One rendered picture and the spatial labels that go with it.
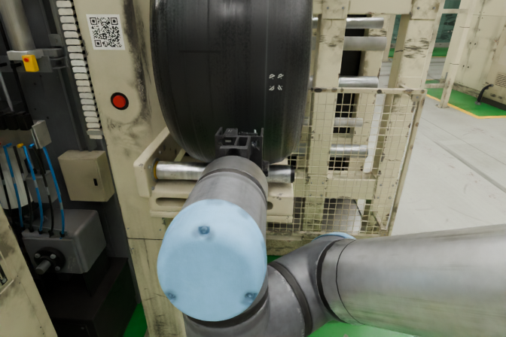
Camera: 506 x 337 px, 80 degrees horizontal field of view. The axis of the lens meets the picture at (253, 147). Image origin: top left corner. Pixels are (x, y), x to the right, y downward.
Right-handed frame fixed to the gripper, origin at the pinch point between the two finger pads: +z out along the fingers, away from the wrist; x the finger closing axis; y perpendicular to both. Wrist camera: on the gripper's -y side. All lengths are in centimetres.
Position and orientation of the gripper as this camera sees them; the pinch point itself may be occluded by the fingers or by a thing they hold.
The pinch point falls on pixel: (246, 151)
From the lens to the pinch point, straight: 59.8
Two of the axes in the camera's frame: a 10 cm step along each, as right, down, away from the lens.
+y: 0.1, -9.5, -3.1
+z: 0.6, -3.1, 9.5
